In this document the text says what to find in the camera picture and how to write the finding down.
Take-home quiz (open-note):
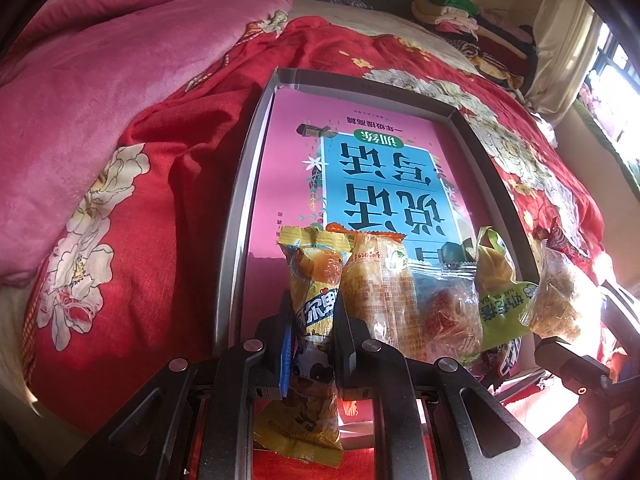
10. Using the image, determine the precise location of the orange long cracker packet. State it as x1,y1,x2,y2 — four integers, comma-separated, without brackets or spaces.
326,222,425,361

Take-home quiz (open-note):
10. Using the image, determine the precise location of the clear shredded snack packet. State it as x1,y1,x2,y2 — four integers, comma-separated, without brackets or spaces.
520,244,603,342

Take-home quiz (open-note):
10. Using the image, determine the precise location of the yellow candy packet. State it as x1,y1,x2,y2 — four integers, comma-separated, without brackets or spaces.
254,226,350,467

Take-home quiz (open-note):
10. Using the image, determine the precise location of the clear round pastry packet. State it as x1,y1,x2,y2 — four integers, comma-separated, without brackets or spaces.
409,260,483,363

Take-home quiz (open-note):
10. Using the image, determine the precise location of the green milk stick snack packet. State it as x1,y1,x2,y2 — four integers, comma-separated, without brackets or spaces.
478,282,538,351

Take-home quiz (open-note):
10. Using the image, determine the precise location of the clear meat floss cake packet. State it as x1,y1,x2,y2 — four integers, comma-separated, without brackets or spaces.
475,226,515,296

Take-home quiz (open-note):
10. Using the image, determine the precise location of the blue white wafer bar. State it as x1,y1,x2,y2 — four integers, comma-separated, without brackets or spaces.
482,337,522,379

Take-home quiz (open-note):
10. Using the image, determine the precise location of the red floral quilt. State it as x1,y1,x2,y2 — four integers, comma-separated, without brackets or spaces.
24,16,612,434

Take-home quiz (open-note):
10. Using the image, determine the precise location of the pink and blue book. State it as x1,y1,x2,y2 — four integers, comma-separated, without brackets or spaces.
241,87,489,337

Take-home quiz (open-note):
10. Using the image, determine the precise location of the window with metal bars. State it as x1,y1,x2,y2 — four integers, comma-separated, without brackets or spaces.
585,24,639,181

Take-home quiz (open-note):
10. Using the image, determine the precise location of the pile of folded clothes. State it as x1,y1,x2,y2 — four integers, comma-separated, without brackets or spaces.
411,0,538,94

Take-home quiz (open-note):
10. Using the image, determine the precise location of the pink plush blanket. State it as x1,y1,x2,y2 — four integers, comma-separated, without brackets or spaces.
1,0,293,286

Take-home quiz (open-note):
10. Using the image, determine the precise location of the beige curtain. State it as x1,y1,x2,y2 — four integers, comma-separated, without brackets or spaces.
525,0,603,126

